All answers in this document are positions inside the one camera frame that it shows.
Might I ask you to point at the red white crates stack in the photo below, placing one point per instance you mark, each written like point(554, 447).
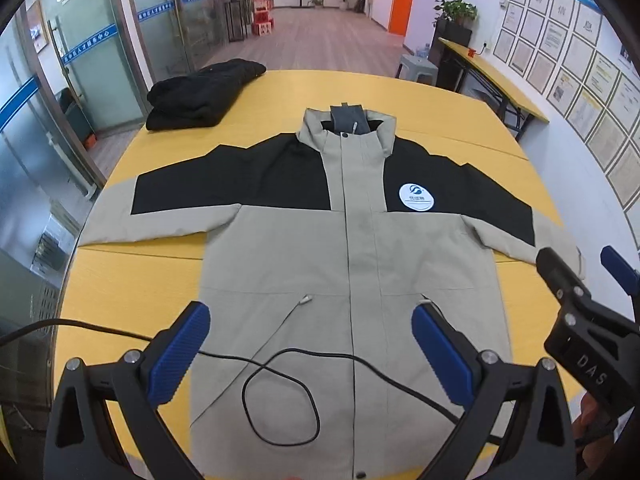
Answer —
point(262, 21)

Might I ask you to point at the black cabinet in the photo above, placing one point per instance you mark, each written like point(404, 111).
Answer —
point(449, 71)

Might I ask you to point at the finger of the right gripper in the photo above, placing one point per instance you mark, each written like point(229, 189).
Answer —
point(623, 273)
point(559, 278)

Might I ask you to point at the person's right hand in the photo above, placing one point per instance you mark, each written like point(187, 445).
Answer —
point(592, 425)

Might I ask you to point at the yellow side table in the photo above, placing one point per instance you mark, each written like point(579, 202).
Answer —
point(515, 110)

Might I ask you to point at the grey plastic stool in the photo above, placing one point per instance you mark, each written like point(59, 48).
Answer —
point(416, 69)

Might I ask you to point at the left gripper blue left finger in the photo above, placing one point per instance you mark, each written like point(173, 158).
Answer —
point(81, 440)

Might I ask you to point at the beige and black jacket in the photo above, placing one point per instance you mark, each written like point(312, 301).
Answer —
point(319, 244)

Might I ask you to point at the black folded garment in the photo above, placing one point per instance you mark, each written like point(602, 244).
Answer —
point(202, 98)

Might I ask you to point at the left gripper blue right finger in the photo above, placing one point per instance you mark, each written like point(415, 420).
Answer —
point(538, 441)

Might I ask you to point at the potted plant on cabinet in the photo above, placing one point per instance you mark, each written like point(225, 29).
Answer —
point(458, 12)

